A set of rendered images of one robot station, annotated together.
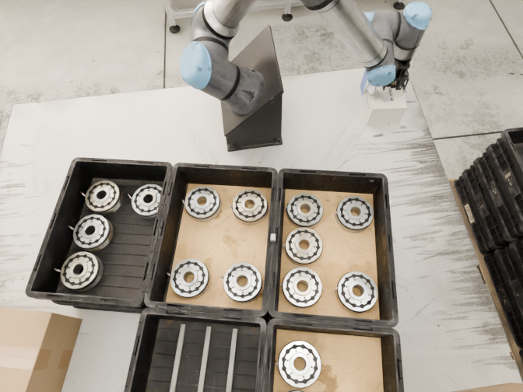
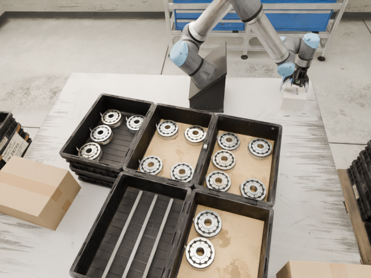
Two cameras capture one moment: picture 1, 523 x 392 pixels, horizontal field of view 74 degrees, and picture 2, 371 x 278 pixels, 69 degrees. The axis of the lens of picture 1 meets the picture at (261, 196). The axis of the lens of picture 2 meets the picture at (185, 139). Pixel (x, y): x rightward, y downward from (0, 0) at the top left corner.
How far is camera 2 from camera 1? 0.40 m
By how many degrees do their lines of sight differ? 14
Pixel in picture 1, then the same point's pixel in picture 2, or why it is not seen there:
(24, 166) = (69, 103)
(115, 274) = (108, 159)
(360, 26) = (271, 36)
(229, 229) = (180, 146)
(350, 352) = (242, 225)
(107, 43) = (128, 59)
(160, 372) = (121, 214)
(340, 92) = (266, 89)
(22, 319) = (52, 170)
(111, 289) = not seen: hidden behind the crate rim
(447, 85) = (350, 110)
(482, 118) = not seen: outside the picture
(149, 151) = not seen: hidden behind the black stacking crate
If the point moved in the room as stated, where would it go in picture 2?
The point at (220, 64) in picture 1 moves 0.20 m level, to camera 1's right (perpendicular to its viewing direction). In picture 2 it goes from (192, 53) to (233, 55)
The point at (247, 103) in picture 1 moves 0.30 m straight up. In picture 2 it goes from (204, 79) to (205, 24)
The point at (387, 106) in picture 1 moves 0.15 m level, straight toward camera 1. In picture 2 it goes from (293, 97) to (280, 113)
